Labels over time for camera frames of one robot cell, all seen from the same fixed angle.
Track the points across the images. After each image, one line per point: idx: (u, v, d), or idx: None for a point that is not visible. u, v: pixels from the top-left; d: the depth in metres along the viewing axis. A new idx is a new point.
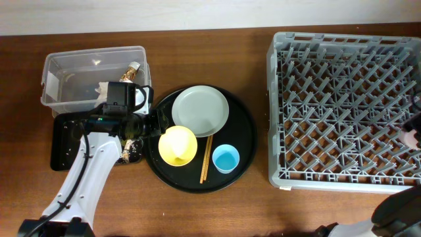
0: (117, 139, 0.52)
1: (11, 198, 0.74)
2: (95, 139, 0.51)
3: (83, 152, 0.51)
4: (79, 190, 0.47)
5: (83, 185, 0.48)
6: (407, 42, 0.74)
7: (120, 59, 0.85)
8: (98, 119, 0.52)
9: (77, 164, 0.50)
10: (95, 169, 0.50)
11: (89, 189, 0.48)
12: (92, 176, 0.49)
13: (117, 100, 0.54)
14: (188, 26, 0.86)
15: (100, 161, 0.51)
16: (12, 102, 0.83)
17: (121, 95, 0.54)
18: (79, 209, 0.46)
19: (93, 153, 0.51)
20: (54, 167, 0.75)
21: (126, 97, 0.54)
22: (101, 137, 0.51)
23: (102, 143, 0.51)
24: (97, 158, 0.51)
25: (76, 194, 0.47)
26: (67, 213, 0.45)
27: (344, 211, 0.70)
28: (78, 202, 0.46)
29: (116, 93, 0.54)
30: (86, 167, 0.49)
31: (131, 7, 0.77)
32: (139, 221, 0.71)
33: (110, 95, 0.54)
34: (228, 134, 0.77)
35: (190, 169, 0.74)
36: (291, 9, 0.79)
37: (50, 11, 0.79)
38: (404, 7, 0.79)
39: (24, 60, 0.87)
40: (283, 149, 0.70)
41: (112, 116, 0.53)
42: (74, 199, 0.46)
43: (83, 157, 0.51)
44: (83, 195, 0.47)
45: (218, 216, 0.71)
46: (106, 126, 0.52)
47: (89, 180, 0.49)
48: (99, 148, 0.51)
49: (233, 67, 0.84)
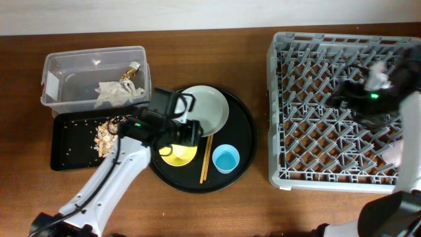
0: (147, 150, 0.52)
1: (11, 197, 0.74)
2: (127, 145, 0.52)
3: (112, 157, 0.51)
4: (98, 197, 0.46)
5: (103, 192, 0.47)
6: (407, 42, 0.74)
7: (120, 59, 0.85)
8: (135, 124, 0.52)
9: (104, 168, 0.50)
10: (120, 178, 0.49)
11: (109, 197, 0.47)
12: (114, 184, 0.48)
13: (158, 107, 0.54)
14: (188, 26, 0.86)
15: (126, 170, 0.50)
16: (13, 102, 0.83)
17: (164, 103, 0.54)
18: (93, 218, 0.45)
19: (121, 160, 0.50)
20: (54, 167, 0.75)
21: (168, 105, 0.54)
22: (134, 144, 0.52)
23: (133, 151, 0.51)
24: (124, 166, 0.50)
25: (95, 201, 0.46)
26: (81, 218, 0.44)
27: (344, 211, 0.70)
28: (94, 209, 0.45)
29: (158, 101, 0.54)
30: (110, 173, 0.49)
31: (131, 6, 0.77)
32: (139, 221, 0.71)
33: (153, 101, 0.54)
34: (228, 134, 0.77)
35: (191, 169, 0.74)
36: (292, 9, 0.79)
37: (50, 11, 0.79)
38: (404, 6, 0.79)
39: (24, 60, 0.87)
40: (283, 149, 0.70)
41: (148, 124, 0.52)
42: (91, 205, 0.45)
43: (110, 162, 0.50)
44: (100, 202, 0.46)
45: (218, 216, 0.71)
46: (140, 133, 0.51)
47: (112, 188, 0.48)
48: (129, 156, 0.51)
49: (233, 68, 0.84)
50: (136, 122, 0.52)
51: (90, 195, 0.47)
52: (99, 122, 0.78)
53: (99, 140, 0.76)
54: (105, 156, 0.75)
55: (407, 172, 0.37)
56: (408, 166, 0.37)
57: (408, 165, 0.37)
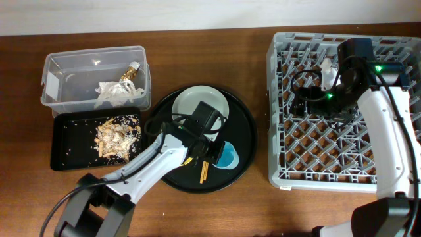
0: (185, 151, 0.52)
1: (12, 198, 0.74)
2: (170, 138, 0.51)
3: (155, 145, 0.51)
4: (140, 174, 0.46)
5: (145, 172, 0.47)
6: (407, 42, 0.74)
7: (120, 60, 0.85)
8: (179, 126, 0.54)
9: (147, 152, 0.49)
10: (158, 166, 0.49)
11: (149, 179, 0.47)
12: (154, 169, 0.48)
13: (200, 118, 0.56)
14: (188, 26, 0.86)
15: (166, 160, 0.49)
16: (12, 102, 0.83)
17: (206, 115, 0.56)
18: (133, 191, 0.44)
19: (163, 151, 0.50)
20: (54, 166, 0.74)
21: (208, 119, 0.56)
22: (175, 139, 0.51)
23: (175, 145, 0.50)
24: (165, 155, 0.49)
25: (136, 176, 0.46)
26: (122, 187, 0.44)
27: (344, 211, 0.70)
28: (135, 184, 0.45)
29: (202, 113, 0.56)
30: (154, 158, 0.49)
31: (130, 6, 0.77)
32: (140, 221, 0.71)
33: (200, 111, 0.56)
34: (228, 135, 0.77)
35: (190, 169, 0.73)
36: (292, 9, 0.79)
37: (50, 11, 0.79)
38: (404, 6, 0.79)
39: (24, 60, 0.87)
40: (283, 149, 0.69)
41: (189, 130, 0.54)
42: (132, 179, 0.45)
43: (154, 149, 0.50)
44: (141, 180, 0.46)
45: (218, 216, 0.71)
46: (177, 133, 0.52)
47: (150, 172, 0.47)
48: (170, 149, 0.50)
49: (233, 67, 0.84)
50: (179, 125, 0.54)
51: (133, 170, 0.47)
52: (99, 122, 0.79)
53: (99, 140, 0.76)
54: (105, 156, 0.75)
55: (385, 175, 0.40)
56: (383, 168, 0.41)
57: (383, 168, 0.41)
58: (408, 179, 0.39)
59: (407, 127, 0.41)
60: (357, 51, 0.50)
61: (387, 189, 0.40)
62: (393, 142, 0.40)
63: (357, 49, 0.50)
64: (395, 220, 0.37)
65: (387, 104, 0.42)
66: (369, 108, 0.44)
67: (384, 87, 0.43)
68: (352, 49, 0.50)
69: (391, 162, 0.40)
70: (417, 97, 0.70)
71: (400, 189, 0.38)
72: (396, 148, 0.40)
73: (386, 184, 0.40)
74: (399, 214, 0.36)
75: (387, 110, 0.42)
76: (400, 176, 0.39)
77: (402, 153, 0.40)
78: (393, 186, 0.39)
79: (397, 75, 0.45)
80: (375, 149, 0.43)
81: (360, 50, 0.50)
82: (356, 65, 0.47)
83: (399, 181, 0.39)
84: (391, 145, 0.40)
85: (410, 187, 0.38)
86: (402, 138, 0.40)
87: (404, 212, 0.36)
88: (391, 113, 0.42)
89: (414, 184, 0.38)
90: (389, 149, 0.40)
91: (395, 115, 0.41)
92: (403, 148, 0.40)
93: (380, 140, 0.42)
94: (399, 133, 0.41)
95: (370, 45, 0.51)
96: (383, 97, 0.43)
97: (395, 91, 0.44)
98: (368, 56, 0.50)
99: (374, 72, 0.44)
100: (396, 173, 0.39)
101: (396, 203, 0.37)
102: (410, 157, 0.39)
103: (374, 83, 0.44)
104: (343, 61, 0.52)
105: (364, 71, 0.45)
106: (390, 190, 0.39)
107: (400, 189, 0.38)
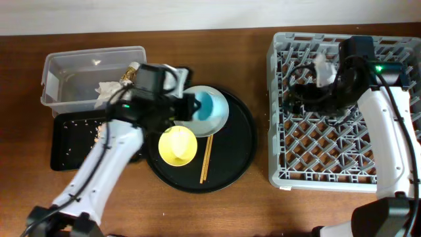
0: (138, 131, 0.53)
1: (11, 197, 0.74)
2: (115, 129, 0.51)
3: (102, 141, 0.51)
4: (93, 183, 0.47)
5: (97, 178, 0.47)
6: (407, 42, 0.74)
7: (120, 60, 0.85)
8: (123, 106, 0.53)
9: (94, 155, 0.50)
10: (112, 163, 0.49)
11: (103, 184, 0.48)
12: (110, 168, 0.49)
13: (148, 86, 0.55)
14: (189, 26, 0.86)
15: (119, 154, 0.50)
16: (12, 102, 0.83)
17: (153, 81, 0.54)
18: (89, 205, 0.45)
19: (112, 144, 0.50)
20: (55, 167, 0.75)
21: (158, 84, 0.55)
22: (122, 127, 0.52)
23: (124, 133, 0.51)
24: (114, 149, 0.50)
25: (89, 187, 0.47)
26: (76, 206, 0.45)
27: (344, 211, 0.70)
28: (89, 196, 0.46)
29: (147, 79, 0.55)
30: (103, 158, 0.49)
31: (131, 6, 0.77)
32: (140, 221, 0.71)
33: (139, 81, 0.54)
34: (228, 134, 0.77)
35: (191, 169, 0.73)
36: (292, 9, 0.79)
37: (50, 11, 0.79)
38: (404, 7, 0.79)
39: (24, 60, 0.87)
40: (283, 149, 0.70)
41: (138, 104, 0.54)
42: (85, 192, 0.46)
43: (101, 147, 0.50)
44: (95, 189, 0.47)
45: (218, 216, 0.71)
46: (130, 114, 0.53)
47: (105, 173, 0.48)
48: (119, 139, 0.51)
49: (233, 67, 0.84)
50: (124, 103, 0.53)
51: (82, 184, 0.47)
52: (99, 122, 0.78)
53: None
54: None
55: (385, 175, 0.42)
56: (385, 168, 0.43)
57: (384, 168, 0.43)
58: (408, 179, 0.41)
59: (407, 128, 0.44)
60: (359, 49, 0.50)
61: (387, 189, 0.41)
62: (394, 143, 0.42)
63: (360, 47, 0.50)
64: (395, 220, 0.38)
65: (387, 105, 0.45)
66: (370, 108, 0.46)
67: (384, 87, 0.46)
68: (353, 48, 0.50)
69: (392, 162, 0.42)
70: (417, 97, 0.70)
71: (400, 189, 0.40)
72: (396, 148, 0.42)
73: (385, 185, 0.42)
74: (398, 214, 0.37)
75: (387, 110, 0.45)
76: (400, 175, 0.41)
77: (401, 153, 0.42)
78: (393, 185, 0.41)
79: (397, 76, 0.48)
80: (377, 149, 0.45)
81: (362, 49, 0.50)
82: (356, 65, 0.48)
83: (400, 180, 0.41)
84: (391, 145, 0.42)
85: (410, 187, 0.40)
86: (402, 139, 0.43)
87: (404, 212, 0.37)
88: (391, 114, 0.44)
89: (414, 183, 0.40)
90: (390, 149, 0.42)
91: (395, 116, 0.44)
92: (403, 149, 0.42)
93: (381, 139, 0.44)
94: (399, 134, 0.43)
95: (370, 41, 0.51)
96: (384, 99, 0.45)
97: (395, 91, 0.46)
98: (370, 54, 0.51)
99: (375, 72, 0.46)
100: (396, 172, 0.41)
101: (395, 203, 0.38)
102: (410, 157, 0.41)
103: (375, 84, 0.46)
104: (343, 59, 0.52)
105: (364, 72, 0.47)
106: (391, 189, 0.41)
107: (400, 189, 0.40)
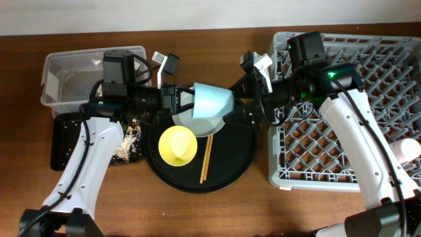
0: (118, 125, 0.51)
1: (10, 198, 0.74)
2: (93, 125, 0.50)
3: (83, 138, 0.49)
4: (79, 180, 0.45)
5: (84, 174, 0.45)
6: (407, 42, 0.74)
7: None
8: (99, 103, 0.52)
9: (77, 153, 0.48)
10: (97, 158, 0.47)
11: (92, 180, 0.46)
12: (95, 164, 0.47)
13: (116, 78, 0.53)
14: (189, 27, 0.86)
15: (102, 147, 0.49)
16: (12, 102, 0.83)
17: (119, 73, 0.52)
18: (80, 200, 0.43)
19: (93, 140, 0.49)
20: (54, 167, 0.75)
21: (124, 72, 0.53)
22: (100, 122, 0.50)
23: (103, 129, 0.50)
24: (97, 144, 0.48)
25: (77, 184, 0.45)
26: (68, 203, 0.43)
27: (343, 211, 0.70)
28: (79, 192, 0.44)
29: (112, 70, 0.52)
30: (87, 154, 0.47)
31: (130, 6, 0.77)
32: (140, 221, 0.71)
33: (106, 73, 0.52)
34: (227, 134, 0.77)
35: (190, 168, 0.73)
36: (292, 8, 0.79)
37: (50, 11, 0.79)
38: (405, 6, 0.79)
39: (24, 60, 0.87)
40: (283, 149, 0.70)
41: (112, 101, 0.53)
42: (74, 189, 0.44)
43: (83, 144, 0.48)
44: (84, 185, 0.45)
45: (218, 216, 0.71)
46: (106, 110, 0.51)
47: (91, 169, 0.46)
48: (100, 135, 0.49)
49: (233, 67, 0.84)
50: (99, 101, 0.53)
51: (70, 182, 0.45)
52: None
53: None
54: None
55: (366, 182, 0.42)
56: (364, 176, 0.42)
57: (363, 175, 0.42)
58: (390, 182, 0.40)
59: (374, 128, 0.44)
60: (308, 49, 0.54)
61: (373, 197, 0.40)
62: (366, 149, 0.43)
63: (308, 49, 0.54)
64: (387, 228, 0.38)
65: (350, 110, 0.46)
66: (335, 116, 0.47)
67: (343, 93, 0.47)
68: (303, 51, 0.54)
69: (370, 168, 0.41)
70: (417, 97, 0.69)
71: (385, 195, 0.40)
72: (370, 155, 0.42)
73: (369, 193, 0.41)
74: (390, 222, 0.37)
75: (350, 116, 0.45)
76: (381, 180, 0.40)
77: (377, 159, 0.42)
78: (377, 193, 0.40)
79: (351, 77, 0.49)
80: (351, 156, 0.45)
81: (310, 49, 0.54)
82: (310, 74, 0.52)
83: (381, 185, 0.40)
84: (364, 152, 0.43)
85: (393, 191, 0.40)
86: (373, 143, 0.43)
87: (393, 216, 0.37)
88: (356, 119, 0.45)
89: (395, 186, 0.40)
90: (364, 156, 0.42)
91: (360, 120, 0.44)
92: (377, 153, 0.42)
93: (352, 146, 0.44)
94: (370, 139, 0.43)
95: (318, 39, 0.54)
96: (345, 105, 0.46)
97: (355, 97, 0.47)
98: (320, 52, 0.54)
99: (329, 79, 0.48)
100: (376, 179, 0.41)
101: (384, 210, 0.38)
102: (385, 158, 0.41)
103: (331, 91, 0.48)
104: (297, 61, 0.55)
105: (319, 79, 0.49)
106: (375, 197, 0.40)
107: (385, 196, 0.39)
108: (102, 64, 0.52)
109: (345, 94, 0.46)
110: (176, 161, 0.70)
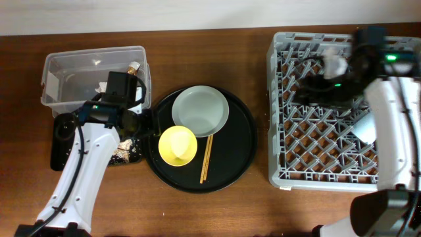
0: (113, 131, 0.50)
1: (12, 198, 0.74)
2: (89, 131, 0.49)
3: (77, 146, 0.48)
4: (74, 191, 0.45)
5: (79, 186, 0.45)
6: (407, 42, 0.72)
7: (120, 59, 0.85)
8: (94, 106, 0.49)
9: (71, 162, 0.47)
10: (91, 168, 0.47)
11: (86, 191, 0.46)
12: (89, 174, 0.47)
13: (118, 89, 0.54)
14: (189, 26, 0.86)
15: (96, 156, 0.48)
16: (13, 102, 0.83)
17: (122, 85, 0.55)
18: (75, 214, 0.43)
19: (88, 149, 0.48)
20: (54, 167, 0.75)
21: (127, 86, 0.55)
22: (96, 129, 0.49)
23: (98, 137, 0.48)
24: (93, 153, 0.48)
25: (72, 197, 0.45)
26: (62, 218, 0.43)
27: (343, 211, 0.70)
28: (74, 206, 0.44)
29: (117, 83, 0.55)
30: (81, 164, 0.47)
31: (130, 6, 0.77)
32: (140, 221, 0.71)
33: (110, 85, 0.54)
34: (228, 134, 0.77)
35: (191, 169, 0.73)
36: (292, 8, 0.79)
37: (51, 11, 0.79)
38: (405, 6, 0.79)
39: (24, 60, 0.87)
40: (283, 150, 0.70)
41: (108, 103, 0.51)
42: (69, 203, 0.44)
43: (78, 153, 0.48)
44: (79, 197, 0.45)
45: (218, 216, 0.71)
46: (102, 114, 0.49)
47: (85, 180, 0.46)
48: (95, 142, 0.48)
49: (233, 67, 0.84)
50: (94, 104, 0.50)
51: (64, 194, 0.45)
52: None
53: None
54: None
55: (388, 168, 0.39)
56: (387, 163, 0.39)
57: (386, 161, 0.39)
58: (410, 172, 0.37)
59: (415, 118, 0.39)
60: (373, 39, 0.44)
61: (387, 180, 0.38)
62: (398, 133, 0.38)
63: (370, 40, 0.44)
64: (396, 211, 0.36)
65: (395, 95, 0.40)
66: (381, 118, 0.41)
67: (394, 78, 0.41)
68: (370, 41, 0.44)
69: (395, 155, 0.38)
70: None
71: (401, 182, 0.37)
72: (401, 143, 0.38)
73: (387, 175, 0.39)
74: (397, 205, 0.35)
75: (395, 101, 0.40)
76: (404, 168, 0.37)
77: (406, 148, 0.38)
78: (393, 178, 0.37)
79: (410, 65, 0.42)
80: (380, 142, 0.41)
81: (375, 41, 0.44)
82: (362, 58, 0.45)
83: (402, 172, 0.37)
84: (395, 136, 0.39)
85: (411, 181, 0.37)
86: (407, 130, 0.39)
87: (403, 203, 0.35)
88: (399, 105, 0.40)
89: (416, 176, 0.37)
90: (395, 139, 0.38)
91: (403, 107, 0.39)
92: (406, 143, 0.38)
93: (387, 132, 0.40)
94: (406, 126, 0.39)
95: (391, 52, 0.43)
96: (391, 89, 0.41)
97: (408, 87, 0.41)
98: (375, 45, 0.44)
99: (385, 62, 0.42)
100: (398, 165, 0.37)
101: (396, 195, 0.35)
102: (416, 151, 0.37)
103: (385, 74, 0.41)
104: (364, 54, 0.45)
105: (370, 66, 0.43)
106: (390, 182, 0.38)
107: (401, 182, 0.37)
108: (109, 76, 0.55)
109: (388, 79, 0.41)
110: (177, 162, 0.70)
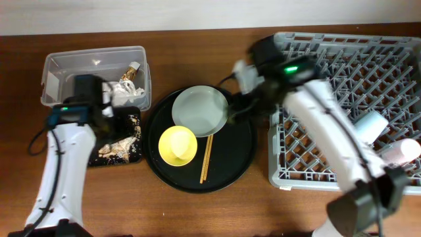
0: (86, 128, 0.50)
1: (11, 198, 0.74)
2: (62, 132, 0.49)
3: (53, 148, 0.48)
4: (59, 191, 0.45)
5: (62, 184, 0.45)
6: (407, 42, 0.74)
7: (120, 59, 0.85)
8: (62, 108, 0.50)
9: (50, 164, 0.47)
10: (71, 166, 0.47)
11: (72, 188, 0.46)
12: (70, 172, 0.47)
13: (85, 90, 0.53)
14: (189, 26, 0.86)
15: (74, 155, 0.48)
16: (13, 102, 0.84)
17: (87, 85, 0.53)
18: (64, 211, 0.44)
19: (64, 149, 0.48)
20: None
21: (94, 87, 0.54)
22: (68, 128, 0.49)
23: (73, 135, 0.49)
24: (70, 151, 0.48)
25: (57, 195, 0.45)
26: (51, 217, 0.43)
27: None
28: (60, 204, 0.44)
29: (83, 85, 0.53)
30: (60, 164, 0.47)
31: (130, 6, 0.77)
32: (140, 221, 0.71)
33: (77, 89, 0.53)
34: (227, 134, 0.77)
35: (190, 168, 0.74)
36: (291, 8, 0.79)
37: (51, 11, 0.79)
38: (405, 6, 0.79)
39: (24, 61, 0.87)
40: (283, 149, 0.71)
41: (76, 104, 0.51)
42: (55, 202, 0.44)
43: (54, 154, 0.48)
44: (65, 195, 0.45)
45: (218, 215, 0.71)
46: (71, 114, 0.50)
47: (68, 178, 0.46)
48: (70, 141, 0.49)
49: (233, 67, 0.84)
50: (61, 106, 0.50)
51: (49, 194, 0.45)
52: None
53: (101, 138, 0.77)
54: (105, 156, 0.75)
55: (342, 172, 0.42)
56: (338, 166, 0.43)
57: (337, 164, 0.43)
58: (359, 164, 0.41)
59: (339, 116, 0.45)
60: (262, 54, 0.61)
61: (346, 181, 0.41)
62: (335, 138, 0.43)
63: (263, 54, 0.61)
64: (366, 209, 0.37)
65: (314, 102, 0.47)
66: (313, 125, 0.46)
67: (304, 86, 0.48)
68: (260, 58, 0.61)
69: (339, 154, 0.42)
70: (417, 97, 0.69)
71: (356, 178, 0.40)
72: (339, 142, 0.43)
73: (344, 177, 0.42)
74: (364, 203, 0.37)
75: (314, 107, 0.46)
76: (350, 164, 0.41)
77: (345, 145, 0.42)
78: (349, 177, 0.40)
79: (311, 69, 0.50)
80: (327, 151, 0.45)
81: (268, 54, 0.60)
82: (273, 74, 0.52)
83: (353, 170, 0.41)
84: (331, 140, 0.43)
85: (363, 172, 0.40)
86: (339, 130, 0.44)
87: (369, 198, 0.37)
88: (320, 108, 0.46)
89: (364, 167, 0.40)
90: (331, 141, 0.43)
91: (323, 109, 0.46)
92: (343, 140, 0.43)
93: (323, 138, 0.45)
94: (337, 126, 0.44)
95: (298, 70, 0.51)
96: (308, 97, 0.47)
97: (321, 92, 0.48)
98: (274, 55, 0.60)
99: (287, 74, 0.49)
100: (346, 163, 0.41)
101: (357, 194, 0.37)
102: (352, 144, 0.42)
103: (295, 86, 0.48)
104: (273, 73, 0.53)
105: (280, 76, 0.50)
106: (348, 182, 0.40)
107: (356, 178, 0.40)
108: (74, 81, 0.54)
109: (306, 87, 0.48)
110: (177, 162, 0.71)
